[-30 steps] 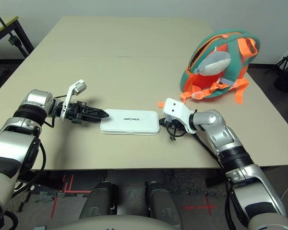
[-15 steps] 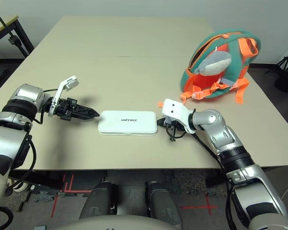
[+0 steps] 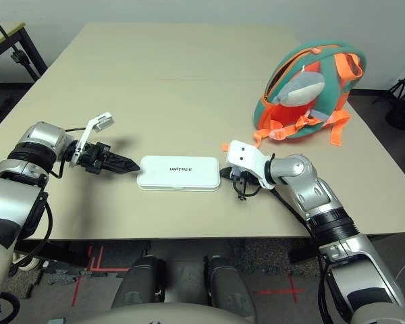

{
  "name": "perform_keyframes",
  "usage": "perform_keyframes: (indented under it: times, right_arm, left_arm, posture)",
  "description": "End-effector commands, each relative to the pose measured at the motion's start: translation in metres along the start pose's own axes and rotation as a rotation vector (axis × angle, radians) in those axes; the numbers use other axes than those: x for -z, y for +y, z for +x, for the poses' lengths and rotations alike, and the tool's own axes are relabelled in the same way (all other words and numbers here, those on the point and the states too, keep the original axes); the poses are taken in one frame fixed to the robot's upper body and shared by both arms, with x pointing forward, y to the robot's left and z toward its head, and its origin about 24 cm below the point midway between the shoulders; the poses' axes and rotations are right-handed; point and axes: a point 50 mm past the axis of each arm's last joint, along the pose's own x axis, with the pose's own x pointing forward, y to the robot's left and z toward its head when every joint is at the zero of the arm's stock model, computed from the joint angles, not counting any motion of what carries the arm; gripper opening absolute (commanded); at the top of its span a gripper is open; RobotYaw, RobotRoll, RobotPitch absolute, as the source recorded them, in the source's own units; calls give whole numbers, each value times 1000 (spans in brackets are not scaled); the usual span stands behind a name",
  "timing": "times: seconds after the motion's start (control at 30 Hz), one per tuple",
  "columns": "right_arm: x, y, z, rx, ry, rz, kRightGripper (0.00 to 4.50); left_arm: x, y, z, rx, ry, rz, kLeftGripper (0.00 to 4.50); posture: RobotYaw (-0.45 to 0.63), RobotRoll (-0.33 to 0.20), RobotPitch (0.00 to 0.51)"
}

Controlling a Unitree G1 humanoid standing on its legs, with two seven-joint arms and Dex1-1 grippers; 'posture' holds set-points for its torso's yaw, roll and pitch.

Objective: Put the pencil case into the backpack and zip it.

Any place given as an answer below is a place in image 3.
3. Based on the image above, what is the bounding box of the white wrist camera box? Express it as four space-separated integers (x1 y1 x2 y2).
225 140 277 190
67 113 115 168

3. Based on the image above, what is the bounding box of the white caster wheel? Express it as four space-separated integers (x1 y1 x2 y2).
11 252 38 273

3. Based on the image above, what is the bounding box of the grey robot right leg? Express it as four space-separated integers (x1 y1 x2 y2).
204 255 257 318

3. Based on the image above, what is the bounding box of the beige robot torso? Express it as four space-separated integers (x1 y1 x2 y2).
50 303 257 324

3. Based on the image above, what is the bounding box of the teal and orange backpack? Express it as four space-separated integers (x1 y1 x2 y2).
221 40 368 152

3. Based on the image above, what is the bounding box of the white Unitree pencil case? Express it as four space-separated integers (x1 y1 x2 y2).
136 155 221 192

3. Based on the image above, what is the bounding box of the grey plush fish toy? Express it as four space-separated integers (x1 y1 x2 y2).
273 65 325 108

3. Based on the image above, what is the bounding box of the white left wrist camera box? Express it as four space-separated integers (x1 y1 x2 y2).
67 113 115 168

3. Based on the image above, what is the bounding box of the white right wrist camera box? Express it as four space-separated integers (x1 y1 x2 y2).
225 140 277 190

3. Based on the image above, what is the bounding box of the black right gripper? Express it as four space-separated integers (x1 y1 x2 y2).
220 165 257 190

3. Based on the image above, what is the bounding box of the black tripod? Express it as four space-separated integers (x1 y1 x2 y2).
371 50 405 105

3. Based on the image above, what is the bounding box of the grey robot left leg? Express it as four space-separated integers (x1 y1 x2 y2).
111 256 166 310

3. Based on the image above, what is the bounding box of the grey robot leg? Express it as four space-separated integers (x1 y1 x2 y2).
111 256 166 310
204 255 257 318

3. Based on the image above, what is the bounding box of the black clamp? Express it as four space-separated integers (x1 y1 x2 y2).
9 49 26 65

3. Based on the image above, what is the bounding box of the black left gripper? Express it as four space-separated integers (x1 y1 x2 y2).
74 141 141 176

